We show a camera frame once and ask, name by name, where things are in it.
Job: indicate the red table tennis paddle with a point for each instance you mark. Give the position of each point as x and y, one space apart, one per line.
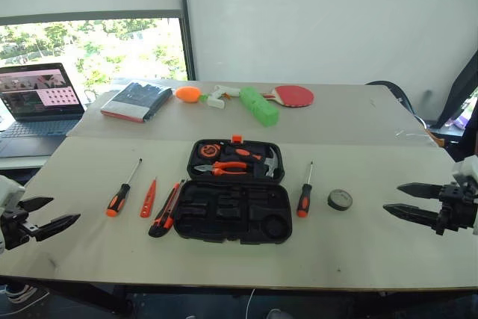
293 95

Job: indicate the black white sneaker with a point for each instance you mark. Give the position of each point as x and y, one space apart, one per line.
24 296

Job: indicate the dark folded package red edge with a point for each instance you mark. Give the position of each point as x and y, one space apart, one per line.
136 100

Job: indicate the black electrical tape roll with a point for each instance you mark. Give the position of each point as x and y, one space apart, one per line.
340 199

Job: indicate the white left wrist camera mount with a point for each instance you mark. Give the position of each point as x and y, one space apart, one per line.
11 192

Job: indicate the black slanted stand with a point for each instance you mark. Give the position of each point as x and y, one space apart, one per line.
461 87

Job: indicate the white plastic spray gun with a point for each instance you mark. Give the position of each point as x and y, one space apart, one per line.
218 99

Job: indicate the green plastic block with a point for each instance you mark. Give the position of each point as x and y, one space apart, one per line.
259 108

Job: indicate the orange tester pen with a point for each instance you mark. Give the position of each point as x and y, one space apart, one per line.
147 203

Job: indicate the white side desk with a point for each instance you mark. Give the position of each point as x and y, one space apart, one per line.
20 163

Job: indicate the orange black utility knife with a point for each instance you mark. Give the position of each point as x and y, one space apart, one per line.
166 214

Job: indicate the orange black tape measure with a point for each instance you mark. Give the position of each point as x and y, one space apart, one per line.
210 149

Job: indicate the dark window frame post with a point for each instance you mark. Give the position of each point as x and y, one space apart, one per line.
186 20

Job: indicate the orange black screwdriver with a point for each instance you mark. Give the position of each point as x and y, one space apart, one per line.
117 199
304 199

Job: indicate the grey rounded shape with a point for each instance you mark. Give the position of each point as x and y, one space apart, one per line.
280 314

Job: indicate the dark laptop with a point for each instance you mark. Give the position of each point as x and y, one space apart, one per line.
41 128

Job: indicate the black tool case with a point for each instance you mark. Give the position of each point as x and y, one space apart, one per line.
231 218

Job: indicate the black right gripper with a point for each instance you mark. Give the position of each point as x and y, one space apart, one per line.
457 208

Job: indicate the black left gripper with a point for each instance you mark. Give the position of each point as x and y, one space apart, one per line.
14 230

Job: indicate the orange carrot toy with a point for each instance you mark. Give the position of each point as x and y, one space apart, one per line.
187 95

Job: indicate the black table frame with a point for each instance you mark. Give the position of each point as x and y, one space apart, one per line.
186 298

